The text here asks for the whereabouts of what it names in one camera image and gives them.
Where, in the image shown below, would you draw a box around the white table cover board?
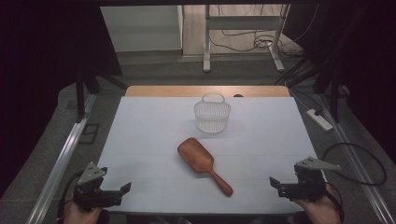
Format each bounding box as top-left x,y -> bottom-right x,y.
96,95 -> 329,216

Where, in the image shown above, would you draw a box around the tangled black floor cables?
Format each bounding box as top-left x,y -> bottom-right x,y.
207,4 -> 304,59

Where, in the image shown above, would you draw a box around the white power strip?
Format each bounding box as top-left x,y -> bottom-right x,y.
305,108 -> 333,133

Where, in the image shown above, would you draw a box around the wooden table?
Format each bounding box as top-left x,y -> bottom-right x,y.
124,85 -> 291,98

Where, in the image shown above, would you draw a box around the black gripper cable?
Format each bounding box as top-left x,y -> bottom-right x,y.
323,181 -> 346,224
57,169 -> 86,224

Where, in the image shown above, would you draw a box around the black looped cable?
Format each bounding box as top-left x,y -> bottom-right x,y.
321,142 -> 388,187

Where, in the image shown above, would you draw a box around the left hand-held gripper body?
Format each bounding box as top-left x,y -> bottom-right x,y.
73,161 -> 108,213

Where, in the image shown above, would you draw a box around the brown wooden hairbrush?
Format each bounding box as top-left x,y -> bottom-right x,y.
177,137 -> 234,198

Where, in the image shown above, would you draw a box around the white cabinet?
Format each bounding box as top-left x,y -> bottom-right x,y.
99,5 -> 184,53

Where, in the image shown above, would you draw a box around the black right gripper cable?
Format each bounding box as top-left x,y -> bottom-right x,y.
323,181 -> 346,224

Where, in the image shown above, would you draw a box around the person's left hand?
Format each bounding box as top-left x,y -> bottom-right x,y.
63,201 -> 104,224

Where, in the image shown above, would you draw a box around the black tripod stand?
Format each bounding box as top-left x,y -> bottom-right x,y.
274,57 -> 347,124

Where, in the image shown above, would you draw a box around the white plastic mesh basket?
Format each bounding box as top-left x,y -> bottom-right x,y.
193,91 -> 232,135

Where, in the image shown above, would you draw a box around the black curtain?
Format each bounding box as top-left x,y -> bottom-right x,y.
281,0 -> 396,157
0,0 -> 123,200

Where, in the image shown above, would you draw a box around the white desk frame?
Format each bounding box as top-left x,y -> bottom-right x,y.
203,4 -> 291,74

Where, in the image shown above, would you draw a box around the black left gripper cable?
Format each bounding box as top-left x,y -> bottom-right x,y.
57,169 -> 86,224

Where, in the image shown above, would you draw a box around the aluminium rail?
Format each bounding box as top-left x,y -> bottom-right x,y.
316,92 -> 396,224
25,92 -> 98,224

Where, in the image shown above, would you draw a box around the white power strip cable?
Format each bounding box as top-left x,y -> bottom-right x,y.
284,81 -> 313,112

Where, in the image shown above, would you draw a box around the black metal stand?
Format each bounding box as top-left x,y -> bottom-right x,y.
75,66 -> 129,123

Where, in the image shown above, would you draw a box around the black floor frame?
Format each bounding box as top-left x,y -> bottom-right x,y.
78,122 -> 101,146

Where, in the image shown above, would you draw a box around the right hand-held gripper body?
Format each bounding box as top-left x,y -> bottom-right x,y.
293,156 -> 342,202

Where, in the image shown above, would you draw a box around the person's right hand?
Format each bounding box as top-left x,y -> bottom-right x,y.
293,186 -> 343,224

